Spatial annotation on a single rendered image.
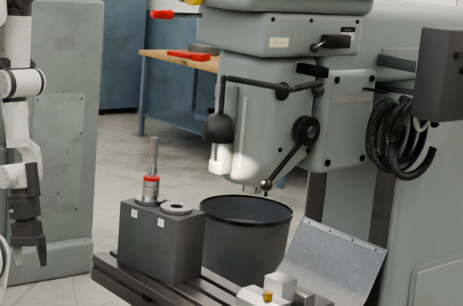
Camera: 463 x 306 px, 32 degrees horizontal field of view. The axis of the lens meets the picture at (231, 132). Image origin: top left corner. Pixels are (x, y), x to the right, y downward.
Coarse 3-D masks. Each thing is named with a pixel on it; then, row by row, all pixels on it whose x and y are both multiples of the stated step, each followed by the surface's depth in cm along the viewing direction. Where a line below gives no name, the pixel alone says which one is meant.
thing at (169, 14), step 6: (150, 12) 183; (156, 12) 183; (162, 12) 184; (168, 12) 185; (174, 12) 187; (180, 12) 188; (186, 12) 189; (192, 12) 190; (156, 18) 184; (162, 18) 184; (168, 18) 185
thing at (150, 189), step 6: (144, 180) 229; (144, 186) 229; (150, 186) 228; (156, 186) 229; (144, 192) 229; (150, 192) 229; (156, 192) 229; (144, 198) 230; (150, 198) 229; (156, 198) 230
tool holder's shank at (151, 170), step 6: (150, 138) 227; (156, 138) 227; (150, 144) 227; (156, 144) 227; (150, 150) 227; (156, 150) 228; (150, 156) 228; (156, 156) 228; (150, 162) 228; (156, 162) 229; (150, 168) 228; (156, 168) 229; (150, 174) 229
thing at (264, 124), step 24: (240, 72) 188; (264, 72) 185; (288, 72) 187; (240, 96) 189; (264, 96) 186; (288, 96) 189; (312, 96) 195; (240, 120) 189; (264, 120) 187; (288, 120) 191; (240, 144) 190; (264, 144) 188; (288, 144) 192; (240, 168) 190; (264, 168) 190; (288, 168) 196
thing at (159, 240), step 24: (120, 216) 231; (144, 216) 225; (168, 216) 220; (192, 216) 222; (120, 240) 232; (144, 240) 226; (168, 240) 220; (192, 240) 224; (144, 264) 227; (168, 264) 221; (192, 264) 226
